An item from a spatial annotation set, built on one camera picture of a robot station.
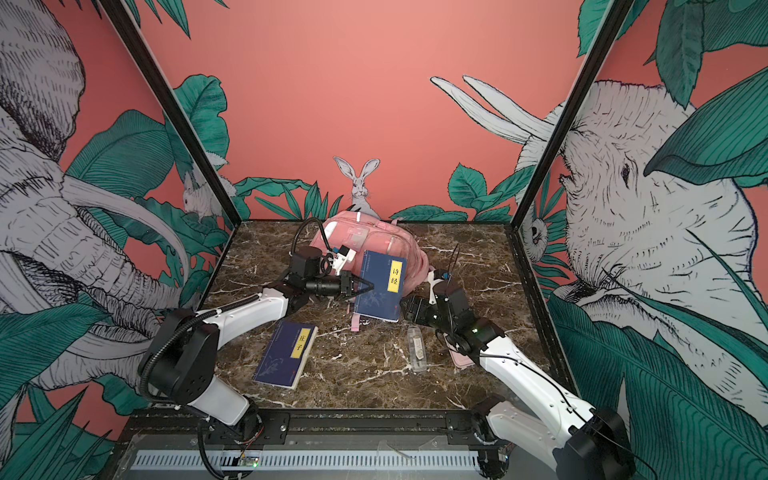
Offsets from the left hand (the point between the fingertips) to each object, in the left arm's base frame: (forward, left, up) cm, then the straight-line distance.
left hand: (373, 285), depth 78 cm
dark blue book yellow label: (+5, -4, -2) cm, 7 cm away
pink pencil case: (-15, -24, -17) cm, 33 cm away
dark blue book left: (-11, +27, -20) cm, 35 cm away
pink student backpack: (+33, +10, -16) cm, 38 cm away
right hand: (-4, -9, -2) cm, 10 cm away
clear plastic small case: (-13, -12, -19) cm, 26 cm away
